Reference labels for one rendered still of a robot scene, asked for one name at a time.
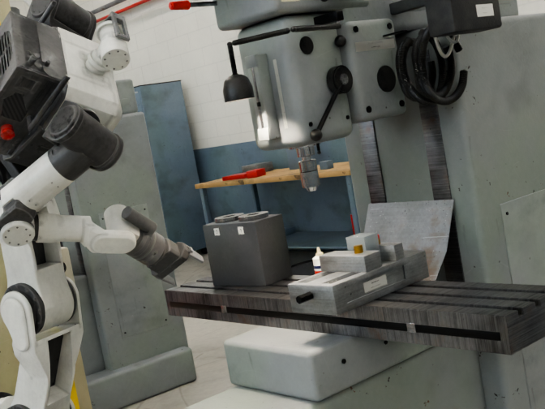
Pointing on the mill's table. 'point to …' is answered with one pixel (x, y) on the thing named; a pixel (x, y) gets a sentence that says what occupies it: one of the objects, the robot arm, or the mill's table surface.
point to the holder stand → (247, 249)
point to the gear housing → (272, 10)
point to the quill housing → (298, 81)
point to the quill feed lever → (336, 80)
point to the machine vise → (360, 282)
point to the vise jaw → (350, 261)
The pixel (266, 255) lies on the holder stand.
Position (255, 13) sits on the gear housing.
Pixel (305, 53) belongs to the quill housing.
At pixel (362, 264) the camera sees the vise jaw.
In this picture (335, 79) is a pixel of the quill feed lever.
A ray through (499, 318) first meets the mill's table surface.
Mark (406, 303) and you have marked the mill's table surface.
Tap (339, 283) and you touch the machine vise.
